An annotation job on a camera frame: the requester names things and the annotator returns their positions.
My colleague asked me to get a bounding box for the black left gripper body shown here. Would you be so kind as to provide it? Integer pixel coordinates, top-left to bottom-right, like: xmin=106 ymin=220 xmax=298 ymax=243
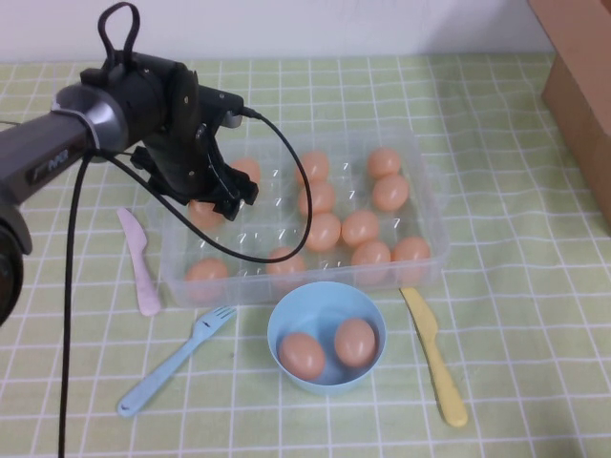
xmin=131 ymin=64 xmax=242 ymax=207

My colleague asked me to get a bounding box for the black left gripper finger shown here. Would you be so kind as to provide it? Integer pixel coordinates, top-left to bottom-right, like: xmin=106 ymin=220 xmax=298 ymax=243
xmin=211 ymin=193 xmax=241 ymax=223
xmin=223 ymin=163 xmax=262 ymax=207

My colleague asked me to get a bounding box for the orange plastic egg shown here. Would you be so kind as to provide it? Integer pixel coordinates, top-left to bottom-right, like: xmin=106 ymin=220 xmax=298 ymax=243
xmin=367 ymin=147 xmax=402 ymax=179
xmin=341 ymin=209 xmax=381 ymax=248
xmin=304 ymin=212 xmax=343 ymax=253
xmin=350 ymin=239 xmax=392 ymax=281
xmin=298 ymin=180 xmax=337 ymax=217
xmin=371 ymin=174 xmax=411 ymax=213
xmin=265 ymin=246 xmax=307 ymax=281
xmin=231 ymin=156 xmax=263 ymax=185
xmin=184 ymin=258 xmax=230 ymax=300
xmin=296 ymin=150 xmax=330 ymax=184
xmin=390 ymin=236 xmax=432 ymax=282
xmin=187 ymin=198 xmax=225 ymax=229

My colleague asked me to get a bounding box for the clear plastic egg box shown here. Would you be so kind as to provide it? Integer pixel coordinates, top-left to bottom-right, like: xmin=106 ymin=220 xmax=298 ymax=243
xmin=146 ymin=127 xmax=453 ymax=307

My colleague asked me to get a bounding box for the brown egg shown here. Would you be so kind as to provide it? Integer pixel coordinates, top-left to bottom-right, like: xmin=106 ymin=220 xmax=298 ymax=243
xmin=333 ymin=317 xmax=378 ymax=368
xmin=278 ymin=332 xmax=327 ymax=382

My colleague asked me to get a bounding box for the brown cardboard box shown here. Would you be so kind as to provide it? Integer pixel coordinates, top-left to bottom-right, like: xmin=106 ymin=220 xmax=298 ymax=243
xmin=526 ymin=0 xmax=611 ymax=228

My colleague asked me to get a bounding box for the pink plastic knife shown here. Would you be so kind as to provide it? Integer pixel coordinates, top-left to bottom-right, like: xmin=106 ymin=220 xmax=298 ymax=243
xmin=116 ymin=207 xmax=162 ymax=317

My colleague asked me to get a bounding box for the light blue bowl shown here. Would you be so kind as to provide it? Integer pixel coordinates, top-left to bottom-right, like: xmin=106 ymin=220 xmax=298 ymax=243
xmin=266 ymin=281 xmax=389 ymax=397

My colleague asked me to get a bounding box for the light blue plastic fork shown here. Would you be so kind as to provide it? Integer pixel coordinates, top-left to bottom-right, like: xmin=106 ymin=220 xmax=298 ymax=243
xmin=116 ymin=305 xmax=238 ymax=420

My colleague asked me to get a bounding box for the yellow plastic knife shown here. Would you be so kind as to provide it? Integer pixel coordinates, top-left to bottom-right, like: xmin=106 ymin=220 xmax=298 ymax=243
xmin=399 ymin=287 xmax=469 ymax=428

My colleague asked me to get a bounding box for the green checkered tablecloth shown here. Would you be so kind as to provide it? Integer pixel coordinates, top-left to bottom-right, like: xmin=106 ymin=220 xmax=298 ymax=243
xmin=0 ymin=53 xmax=611 ymax=458

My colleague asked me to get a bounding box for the black camera cable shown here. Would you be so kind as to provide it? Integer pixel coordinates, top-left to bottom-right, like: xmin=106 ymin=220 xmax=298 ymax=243
xmin=88 ymin=107 xmax=314 ymax=264

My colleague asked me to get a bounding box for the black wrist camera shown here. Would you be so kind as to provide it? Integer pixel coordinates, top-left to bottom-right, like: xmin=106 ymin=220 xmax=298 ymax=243
xmin=196 ymin=84 xmax=245 ymax=130

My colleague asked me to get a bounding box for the black looped cable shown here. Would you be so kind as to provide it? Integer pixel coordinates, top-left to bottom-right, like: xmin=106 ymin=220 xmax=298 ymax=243
xmin=96 ymin=1 xmax=142 ymax=66

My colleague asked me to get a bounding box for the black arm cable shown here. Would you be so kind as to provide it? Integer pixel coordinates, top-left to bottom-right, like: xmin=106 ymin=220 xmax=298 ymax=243
xmin=55 ymin=151 xmax=92 ymax=458

